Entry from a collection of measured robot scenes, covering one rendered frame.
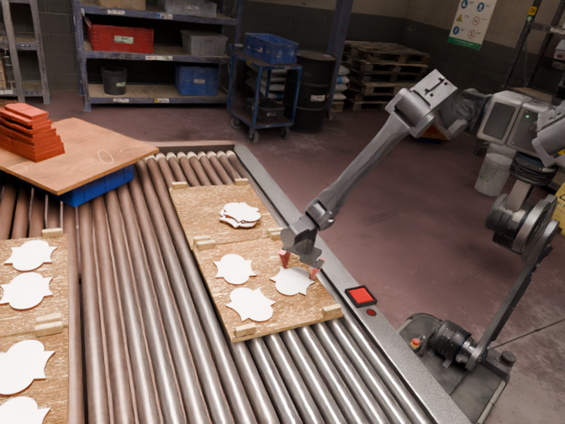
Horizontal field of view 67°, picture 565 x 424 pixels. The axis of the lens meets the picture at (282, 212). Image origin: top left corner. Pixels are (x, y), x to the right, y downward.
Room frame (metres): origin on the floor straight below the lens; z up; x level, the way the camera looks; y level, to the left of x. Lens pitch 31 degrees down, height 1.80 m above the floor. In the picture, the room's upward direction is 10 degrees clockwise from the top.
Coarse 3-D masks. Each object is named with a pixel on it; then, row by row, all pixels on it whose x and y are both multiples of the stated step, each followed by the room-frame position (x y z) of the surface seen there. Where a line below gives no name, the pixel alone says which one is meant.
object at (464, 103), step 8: (464, 96) 1.47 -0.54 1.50; (472, 96) 1.46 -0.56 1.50; (480, 96) 1.44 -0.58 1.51; (464, 104) 1.41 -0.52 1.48; (472, 104) 1.42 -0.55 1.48; (480, 104) 1.43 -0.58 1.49; (472, 112) 1.41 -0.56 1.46; (480, 112) 1.44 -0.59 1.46; (472, 120) 1.41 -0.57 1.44; (472, 128) 1.43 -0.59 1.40
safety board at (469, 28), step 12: (468, 0) 6.78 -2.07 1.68; (480, 0) 6.62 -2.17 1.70; (492, 0) 6.46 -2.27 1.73; (468, 12) 6.73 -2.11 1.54; (480, 12) 6.56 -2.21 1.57; (492, 12) 6.40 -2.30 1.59; (456, 24) 6.85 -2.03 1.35; (468, 24) 6.67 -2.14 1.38; (480, 24) 6.50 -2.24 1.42; (456, 36) 6.79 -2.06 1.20; (468, 36) 6.61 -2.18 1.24; (480, 36) 6.44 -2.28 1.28
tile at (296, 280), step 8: (280, 272) 1.08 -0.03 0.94; (288, 272) 1.08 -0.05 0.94; (296, 272) 1.09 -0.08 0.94; (304, 272) 1.10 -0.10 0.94; (272, 280) 1.03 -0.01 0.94; (280, 280) 1.03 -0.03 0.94; (288, 280) 1.04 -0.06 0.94; (296, 280) 1.05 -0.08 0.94; (304, 280) 1.05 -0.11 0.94; (280, 288) 1.00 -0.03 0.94; (288, 288) 1.01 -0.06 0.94; (296, 288) 1.01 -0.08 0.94; (304, 288) 1.02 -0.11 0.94; (288, 296) 0.98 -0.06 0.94
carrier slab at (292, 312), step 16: (256, 240) 1.24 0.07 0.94; (208, 256) 1.11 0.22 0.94; (240, 256) 1.14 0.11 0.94; (256, 256) 1.15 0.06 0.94; (272, 256) 1.17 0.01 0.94; (208, 272) 1.03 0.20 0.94; (256, 272) 1.07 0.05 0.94; (272, 272) 1.08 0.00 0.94; (208, 288) 0.97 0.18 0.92; (224, 288) 0.97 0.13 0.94; (256, 288) 0.99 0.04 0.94; (272, 288) 1.00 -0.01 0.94; (320, 288) 1.04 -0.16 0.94; (224, 304) 0.90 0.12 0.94; (288, 304) 0.95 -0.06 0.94; (304, 304) 0.96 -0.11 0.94; (320, 304) 0.97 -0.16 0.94; (336, 304) 0.98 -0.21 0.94; (224, 320) 0.84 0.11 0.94; (240, 320) 0.85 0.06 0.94; (272, 320) 0.87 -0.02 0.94; (288, 320) 0.88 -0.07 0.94; (304, 320) 0.89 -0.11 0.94; (320, 320) 0.91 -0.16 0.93; (256, 336) 0.81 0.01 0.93
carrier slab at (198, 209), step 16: (176, 192) 1.48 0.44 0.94; (192, 192) 1.50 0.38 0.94; (208, 192) 1.53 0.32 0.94; (224, 192) 1.55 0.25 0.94; (240, 192) 1.57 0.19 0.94; (176, 208) 1.37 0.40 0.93; (192, 208) 1.38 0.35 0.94; (208, 208) 1.40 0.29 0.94; (192, 224) 1.27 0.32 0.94; (208, 224) 1.29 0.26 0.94; (224, 224) 1.31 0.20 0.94; (256, 224) 1.35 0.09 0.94; (272, 224) 1.37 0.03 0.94; (192, 240) 1.18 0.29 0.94; (224, 240) 1.21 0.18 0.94; (240, 240) 1.23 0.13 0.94
